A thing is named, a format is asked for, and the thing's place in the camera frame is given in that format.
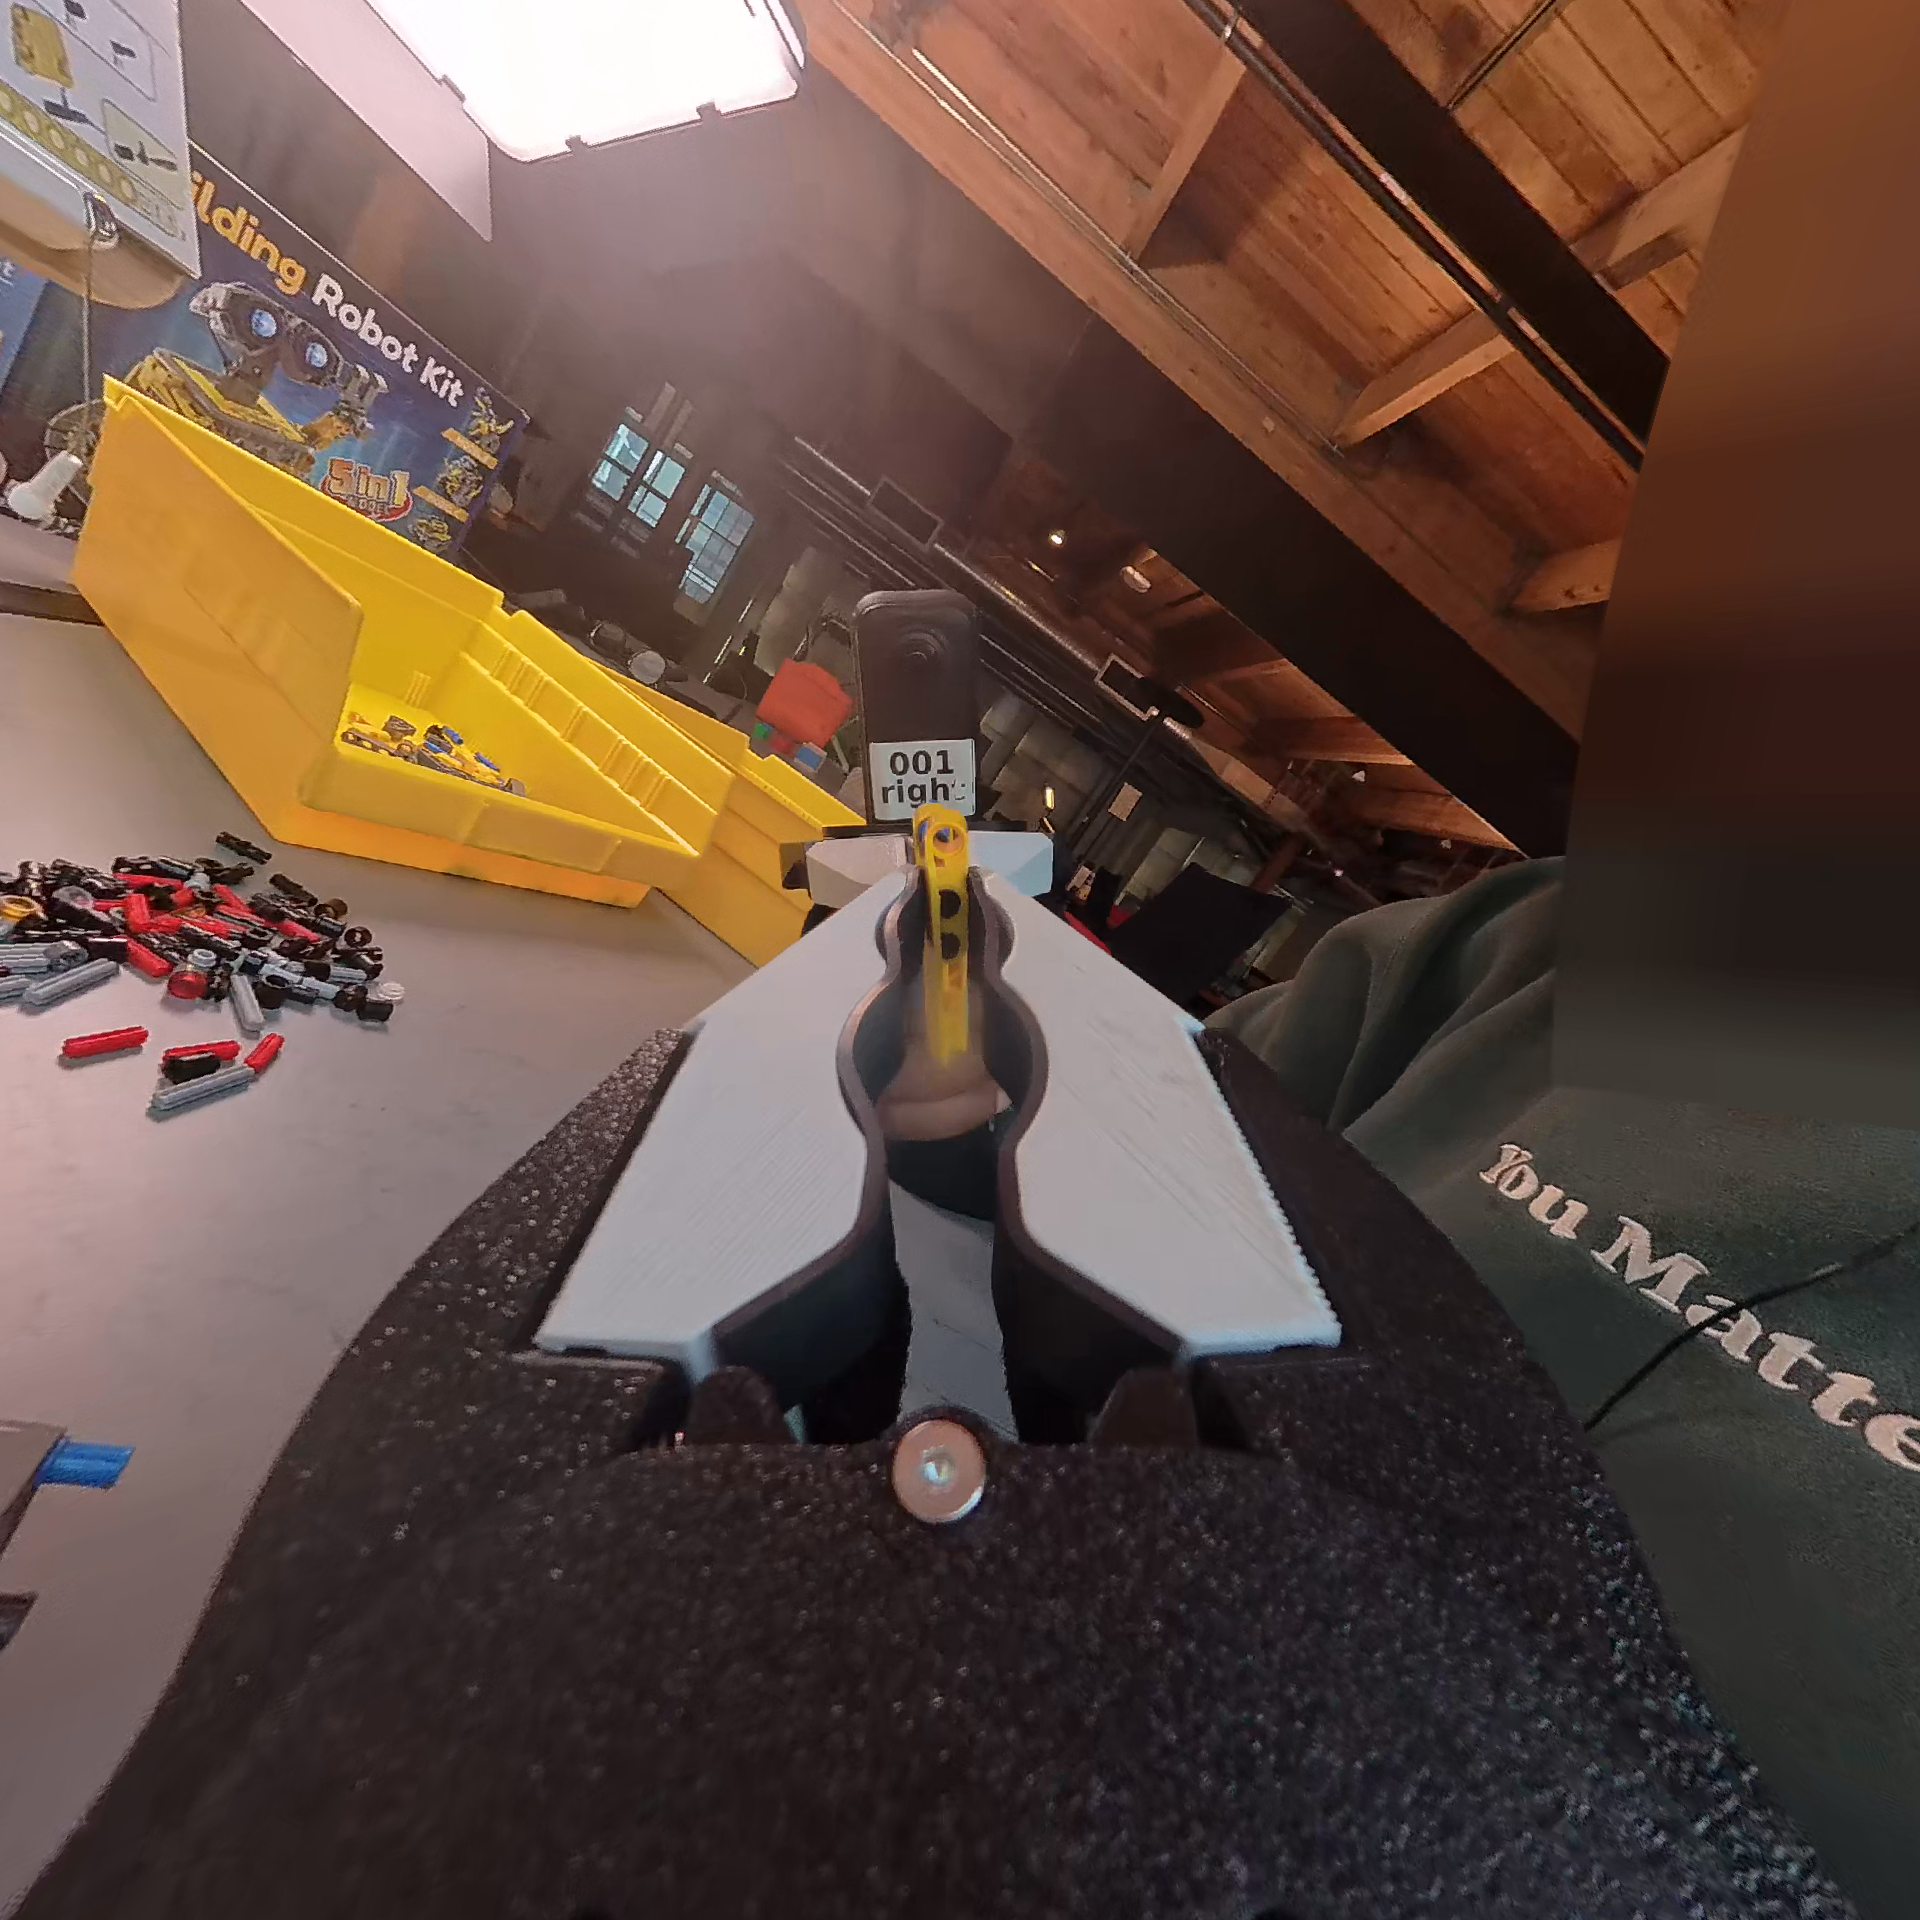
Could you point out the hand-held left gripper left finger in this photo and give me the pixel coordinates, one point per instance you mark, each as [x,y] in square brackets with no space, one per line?
[704,1201]

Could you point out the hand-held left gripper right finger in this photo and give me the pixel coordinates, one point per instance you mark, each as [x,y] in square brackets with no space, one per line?
[1161,1201]

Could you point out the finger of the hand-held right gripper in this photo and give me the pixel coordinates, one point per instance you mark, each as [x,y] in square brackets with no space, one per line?
[1018,863]
[858,867]

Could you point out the yellow lego beam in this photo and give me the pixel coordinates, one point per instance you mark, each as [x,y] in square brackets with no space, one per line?
[945,885]

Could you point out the pile of small lego connectors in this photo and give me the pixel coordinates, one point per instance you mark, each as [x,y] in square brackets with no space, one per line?
[180,930]

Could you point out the heap of grey blue lego parts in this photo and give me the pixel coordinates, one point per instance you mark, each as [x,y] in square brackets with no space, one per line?
[435,750]

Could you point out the black and yellow lego assembly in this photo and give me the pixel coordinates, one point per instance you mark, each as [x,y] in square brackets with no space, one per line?
[90,1464]

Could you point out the hanging lego instruction sheet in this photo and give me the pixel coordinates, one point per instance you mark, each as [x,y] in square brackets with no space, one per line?
[90,119]

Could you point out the person's right hand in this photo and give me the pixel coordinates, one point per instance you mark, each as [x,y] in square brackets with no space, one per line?
[937,1096]

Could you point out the yellow plastic bin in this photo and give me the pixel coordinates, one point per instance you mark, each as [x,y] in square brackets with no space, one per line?
[749,885]
[225,600]

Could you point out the red plastic crate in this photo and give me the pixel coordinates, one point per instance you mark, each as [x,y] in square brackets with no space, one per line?
[802,703]

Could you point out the dark blue printed kit box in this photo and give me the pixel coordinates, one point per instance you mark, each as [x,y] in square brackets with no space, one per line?
[374,376]

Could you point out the rectangular light panel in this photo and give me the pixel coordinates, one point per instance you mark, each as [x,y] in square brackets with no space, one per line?
[598,61]

